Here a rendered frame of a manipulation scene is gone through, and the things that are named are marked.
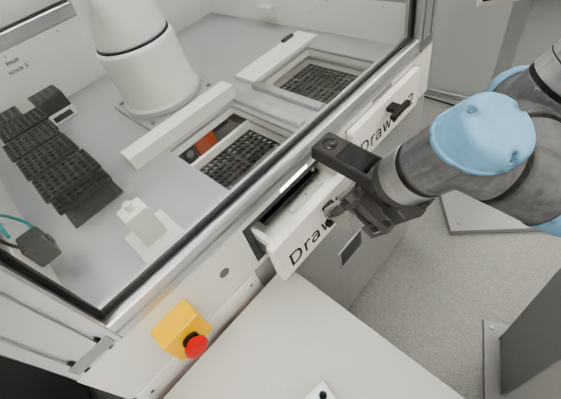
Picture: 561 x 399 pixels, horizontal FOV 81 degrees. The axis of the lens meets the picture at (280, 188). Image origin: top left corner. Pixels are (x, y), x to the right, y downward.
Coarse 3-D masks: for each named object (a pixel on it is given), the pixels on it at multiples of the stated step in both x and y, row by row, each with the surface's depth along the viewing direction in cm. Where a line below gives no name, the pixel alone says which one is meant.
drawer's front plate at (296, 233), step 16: (336, 176) 64; (320, 192) 62; (336, 192) 64; (304, 208) 61; (320, 208) 62; (288, 224) 59; (304, 224) 60; (320, 224) 65; (272, 240) 58; (288, 240) 58; (304, 240) 63; (320, 240) 68; (272, 256) 57; (288, 256) 61; (304, 256) 65; (288, 272) 63
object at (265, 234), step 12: (324, 168) 77; (312, 180) 77; (324, 180) 76; (300, 192) 76; (288, 204) 74; (276, 216) 73; (288, 216) 72; (252, 228) 65; (264, 228) 71; (276, 228) 70; (264, 240) 62
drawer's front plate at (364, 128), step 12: (408, 72) 82; (396, 84) 79; (408, 84) 81; (384, 96) 77; (396, 96) 79; (372, 108) 75; (384, 108) 77; (408, 108) 87; (360, 120) 73; (372, 120) 75; (384, 120) 80; (396, 120) 85; (348, 132) 72; (360, 132) 73; (372, 132) 78; (384, 132) 82; (360, 144) 76; (372, 144) 81
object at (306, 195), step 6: (318, 180) 75; (312, 186) 74; (318, 186) 75; (306, 192) 74; (312, 192) 74; (300, 198) 73; (306, 198) 73; (294, 204) 72; (300, 204) 72; (288, 210) 72; (294, 210) 71
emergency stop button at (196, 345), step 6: (198, 336) 53; (204, 336) 54; (192, 342) 52; (198, 342) 52; (204, 342) 53; (186, 348) 52; (192, 348) 52; (198, 348) 52; (204, 348) 54; (186, 354) 52; (192, 354) 52; (198, 354) 53
